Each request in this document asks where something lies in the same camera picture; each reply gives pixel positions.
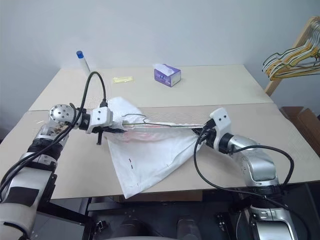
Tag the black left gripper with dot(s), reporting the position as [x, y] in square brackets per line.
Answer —
[107, 129]

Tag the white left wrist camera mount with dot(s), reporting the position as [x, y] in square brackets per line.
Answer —
[100, 117]

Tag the white cloth garment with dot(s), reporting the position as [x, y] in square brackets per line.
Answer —
[150, 160]

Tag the brown cardboard box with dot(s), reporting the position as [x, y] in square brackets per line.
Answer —
[305, 125]

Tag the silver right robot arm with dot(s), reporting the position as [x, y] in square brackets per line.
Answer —
[260, 162]

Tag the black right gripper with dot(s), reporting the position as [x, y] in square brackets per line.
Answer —
[209, 137]

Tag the olive green clothes hanger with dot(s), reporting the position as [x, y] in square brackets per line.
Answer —
[275, 53]
[155, 123]

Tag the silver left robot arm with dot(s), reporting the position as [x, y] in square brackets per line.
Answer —
[22, 180]

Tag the hangers on wooden rack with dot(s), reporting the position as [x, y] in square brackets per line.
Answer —
[275, 83]

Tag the black glossy panel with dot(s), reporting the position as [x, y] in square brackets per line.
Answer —
[57, 222]

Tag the purple tissue box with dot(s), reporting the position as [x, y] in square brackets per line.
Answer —
[166, 77]

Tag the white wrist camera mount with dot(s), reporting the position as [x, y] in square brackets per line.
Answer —
[100, 117]
[221, 122]

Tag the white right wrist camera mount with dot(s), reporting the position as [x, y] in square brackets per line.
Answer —
[221, 122]

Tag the yellow flat packet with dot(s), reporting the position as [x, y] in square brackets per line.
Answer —
[122, 79]

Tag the white bottle with blue cap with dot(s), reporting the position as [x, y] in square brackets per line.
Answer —
[82, 62]

